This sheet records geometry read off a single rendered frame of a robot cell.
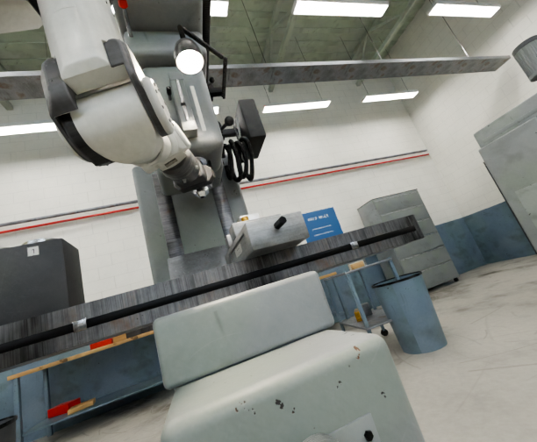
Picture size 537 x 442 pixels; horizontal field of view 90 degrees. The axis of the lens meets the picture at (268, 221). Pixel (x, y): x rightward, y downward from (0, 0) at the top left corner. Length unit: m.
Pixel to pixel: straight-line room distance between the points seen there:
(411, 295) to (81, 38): 2.67
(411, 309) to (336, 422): 2.38
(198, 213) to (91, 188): 4.68
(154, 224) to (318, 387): 0.99
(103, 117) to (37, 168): 5.91
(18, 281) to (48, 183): 5.29
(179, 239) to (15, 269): 0.56
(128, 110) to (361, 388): 0.47
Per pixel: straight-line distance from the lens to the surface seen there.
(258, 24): 7.09
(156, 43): 1.06
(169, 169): 0.72
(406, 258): 5.80
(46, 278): 0.84
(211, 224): 1.23
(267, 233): 0.63
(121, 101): 0.41
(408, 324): 2.80
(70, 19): 0.47
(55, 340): 0.73
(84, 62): 0.42
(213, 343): 0.54
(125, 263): 5.23
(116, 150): 0.43
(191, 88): 0.98
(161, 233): 1.22
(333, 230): 5.91
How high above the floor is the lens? 0.85
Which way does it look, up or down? 15 degrees up
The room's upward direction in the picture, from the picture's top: 18 degrees counter-clockwise
